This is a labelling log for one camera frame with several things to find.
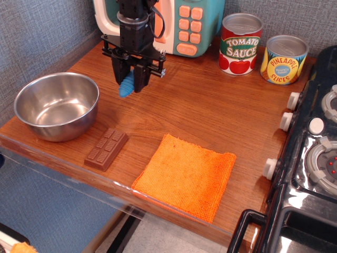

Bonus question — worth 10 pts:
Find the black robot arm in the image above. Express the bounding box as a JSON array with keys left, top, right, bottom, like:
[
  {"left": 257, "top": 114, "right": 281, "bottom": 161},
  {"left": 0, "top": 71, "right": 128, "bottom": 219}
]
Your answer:
[{"left": 102, "top": 1, "right": 166, "bottom": 98}]

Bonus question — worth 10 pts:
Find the orange cloth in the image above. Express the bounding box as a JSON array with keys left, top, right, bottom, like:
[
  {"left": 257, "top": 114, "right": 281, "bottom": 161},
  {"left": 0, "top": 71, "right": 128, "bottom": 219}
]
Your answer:
[{"left": 132, "top": 134, "right": 236, "bottom": 223}]

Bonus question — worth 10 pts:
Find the white stove knob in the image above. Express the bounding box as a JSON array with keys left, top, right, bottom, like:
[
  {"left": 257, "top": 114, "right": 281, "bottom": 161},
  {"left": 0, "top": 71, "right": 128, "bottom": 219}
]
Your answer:
[
  {"left": 287, "top": 92, "right": 301, "bottom": 111},
  {"left": 262, "top": 158, "right": 278, "bottom": 181},
  {"left": 279, "top": 112, "right": 293, "bottom": 132}
]

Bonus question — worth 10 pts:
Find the tomato sauce can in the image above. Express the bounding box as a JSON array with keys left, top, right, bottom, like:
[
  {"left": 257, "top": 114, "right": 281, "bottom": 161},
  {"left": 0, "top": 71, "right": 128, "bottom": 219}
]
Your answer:
[{"left": 218, "top": 13, "right": 263, "bottom": 75}]

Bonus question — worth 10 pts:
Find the pineapple slices can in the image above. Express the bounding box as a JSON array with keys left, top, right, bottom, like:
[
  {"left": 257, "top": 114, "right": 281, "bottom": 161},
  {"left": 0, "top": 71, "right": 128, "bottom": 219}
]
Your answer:
[{"left": 260, "top": 35, "right": 309, "bottom": 85}]

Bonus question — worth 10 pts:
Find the black toy stove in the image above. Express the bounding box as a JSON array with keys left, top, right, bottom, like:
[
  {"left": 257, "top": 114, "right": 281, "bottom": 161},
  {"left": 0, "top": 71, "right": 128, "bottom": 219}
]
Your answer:
[{"left": 228, "top": 46, "right": 336, "bottom": 252}]

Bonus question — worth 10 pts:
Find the teal toy microwave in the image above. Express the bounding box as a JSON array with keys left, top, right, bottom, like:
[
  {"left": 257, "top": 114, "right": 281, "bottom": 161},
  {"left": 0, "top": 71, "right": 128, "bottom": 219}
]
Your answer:
[{"left": 93, "top": 0, "right": 226, "bottom": 58}]

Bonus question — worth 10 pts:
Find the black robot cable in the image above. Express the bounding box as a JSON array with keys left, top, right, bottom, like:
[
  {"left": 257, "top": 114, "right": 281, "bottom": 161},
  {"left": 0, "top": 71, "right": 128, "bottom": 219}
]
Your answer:
[{"left": 151, "top": 5, "right": 166, "bottom": 40}]

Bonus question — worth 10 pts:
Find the brown toy chocolate bar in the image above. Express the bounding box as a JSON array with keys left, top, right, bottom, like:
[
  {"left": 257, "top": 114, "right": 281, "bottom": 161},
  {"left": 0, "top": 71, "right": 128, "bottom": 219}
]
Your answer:
[{"left": 84, "top": 128, "right": 128, "bottom": 171}]

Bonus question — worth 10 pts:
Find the orange object at corner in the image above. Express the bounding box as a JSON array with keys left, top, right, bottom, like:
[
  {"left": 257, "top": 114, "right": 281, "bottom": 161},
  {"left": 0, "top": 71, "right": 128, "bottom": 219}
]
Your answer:
[{"left": 10, "top": 242, "right": 37, "bottom": 253}]

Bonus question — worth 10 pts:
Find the blue handled metal fork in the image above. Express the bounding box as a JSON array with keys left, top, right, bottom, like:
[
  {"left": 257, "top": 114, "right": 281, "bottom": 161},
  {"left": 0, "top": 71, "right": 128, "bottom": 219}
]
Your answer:
[{"left": 118, "top": 70, "right": 135, "bottom": 98}]

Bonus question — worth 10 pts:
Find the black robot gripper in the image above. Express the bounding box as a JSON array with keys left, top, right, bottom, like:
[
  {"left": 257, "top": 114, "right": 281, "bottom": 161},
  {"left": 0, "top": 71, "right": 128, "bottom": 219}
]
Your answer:
[{"left": 102, "top": 20, "right": 166, "bottom": 93}]

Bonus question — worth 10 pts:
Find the white stove knob top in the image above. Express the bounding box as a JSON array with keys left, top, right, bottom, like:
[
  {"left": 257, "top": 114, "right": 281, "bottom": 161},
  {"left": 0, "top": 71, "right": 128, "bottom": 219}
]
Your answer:
[{"left": 287, "top": 92, "right": 301, "bottom": 111}]

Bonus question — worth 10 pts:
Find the white stove knob bottom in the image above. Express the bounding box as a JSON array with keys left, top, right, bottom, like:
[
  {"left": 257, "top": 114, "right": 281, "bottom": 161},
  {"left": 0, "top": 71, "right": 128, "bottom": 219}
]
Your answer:
[{"left": 262, "top": 158, "right": 278, "bottom": 181}]

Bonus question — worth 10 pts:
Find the white stove knob middle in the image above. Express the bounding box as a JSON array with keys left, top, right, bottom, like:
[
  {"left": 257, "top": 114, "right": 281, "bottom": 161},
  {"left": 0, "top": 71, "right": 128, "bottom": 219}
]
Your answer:
[{"left": 279, "top": 112, "right": 293, "bottom": 132}]

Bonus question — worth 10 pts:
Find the stainless steel bowl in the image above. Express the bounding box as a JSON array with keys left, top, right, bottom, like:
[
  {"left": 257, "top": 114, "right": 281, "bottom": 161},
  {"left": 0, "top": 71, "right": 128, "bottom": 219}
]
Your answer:
[{"left": 14, "top": 72, "right": 100, "bottom": 142}]

